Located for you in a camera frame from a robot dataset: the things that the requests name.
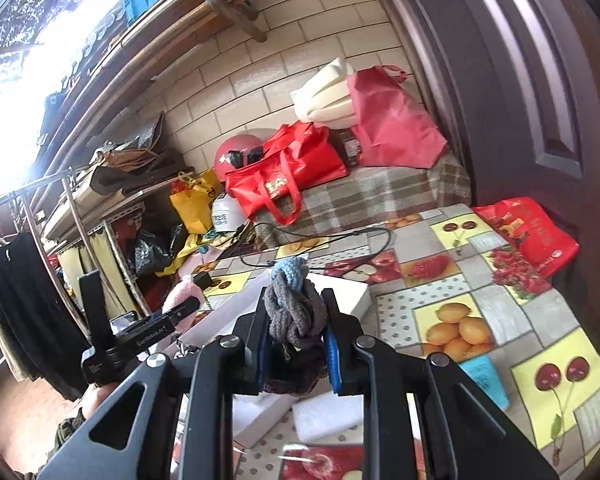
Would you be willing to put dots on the black plastic bag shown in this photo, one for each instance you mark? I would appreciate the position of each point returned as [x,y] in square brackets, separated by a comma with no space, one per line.
[151,252]

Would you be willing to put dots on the shiny red tote bag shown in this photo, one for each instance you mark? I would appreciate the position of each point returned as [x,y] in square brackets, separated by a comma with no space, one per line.
[297,157]

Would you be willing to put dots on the cream foam cushion roll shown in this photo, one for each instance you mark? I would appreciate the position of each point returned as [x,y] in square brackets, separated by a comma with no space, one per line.
[325,98]

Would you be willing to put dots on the grey metal door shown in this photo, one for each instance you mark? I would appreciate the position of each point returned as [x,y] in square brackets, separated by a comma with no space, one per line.
[516,86]

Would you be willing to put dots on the plaid blanket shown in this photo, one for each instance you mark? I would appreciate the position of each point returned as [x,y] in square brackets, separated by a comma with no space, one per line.
[368,195]

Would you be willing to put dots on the white foam sheet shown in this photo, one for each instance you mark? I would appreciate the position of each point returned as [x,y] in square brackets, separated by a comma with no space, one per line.
[326,415]

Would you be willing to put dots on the dark red fabric bag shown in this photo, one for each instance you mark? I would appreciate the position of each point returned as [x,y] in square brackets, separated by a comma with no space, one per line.
[393,130]

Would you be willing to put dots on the white helmet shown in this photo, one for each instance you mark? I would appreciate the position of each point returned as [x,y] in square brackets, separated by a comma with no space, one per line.
[227,214]

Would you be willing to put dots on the black hanging garment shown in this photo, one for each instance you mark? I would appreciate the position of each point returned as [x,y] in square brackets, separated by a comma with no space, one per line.
[38,336]

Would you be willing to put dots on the pink fluffy plush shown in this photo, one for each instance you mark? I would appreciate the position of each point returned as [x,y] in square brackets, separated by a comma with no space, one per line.
[185,289]

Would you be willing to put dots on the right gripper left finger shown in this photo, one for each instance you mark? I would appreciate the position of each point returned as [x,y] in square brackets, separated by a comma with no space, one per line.
[169,418]

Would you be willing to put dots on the yellow plastic bag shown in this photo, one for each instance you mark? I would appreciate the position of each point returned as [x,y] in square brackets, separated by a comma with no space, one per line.
[192,195]

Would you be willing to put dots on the white foam tray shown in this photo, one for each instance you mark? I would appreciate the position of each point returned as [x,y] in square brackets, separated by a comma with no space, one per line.
[244,315]

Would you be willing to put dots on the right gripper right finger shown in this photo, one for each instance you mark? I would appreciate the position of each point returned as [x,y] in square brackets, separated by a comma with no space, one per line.
[423,409]

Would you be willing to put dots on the red gift bag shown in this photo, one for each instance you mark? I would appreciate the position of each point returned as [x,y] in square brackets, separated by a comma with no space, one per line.
[525,225]

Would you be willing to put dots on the red helmet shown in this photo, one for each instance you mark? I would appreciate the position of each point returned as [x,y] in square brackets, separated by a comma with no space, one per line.
[237,152]

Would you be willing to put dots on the small black adapter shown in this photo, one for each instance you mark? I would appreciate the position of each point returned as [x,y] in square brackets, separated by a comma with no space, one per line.
[203,280]

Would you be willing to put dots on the blue tissue pack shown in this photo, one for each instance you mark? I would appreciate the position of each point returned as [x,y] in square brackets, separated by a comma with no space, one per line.
[483,372]

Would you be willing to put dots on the fruit pattern tablecloth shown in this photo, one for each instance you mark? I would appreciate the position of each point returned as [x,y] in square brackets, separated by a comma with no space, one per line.
[445,281]

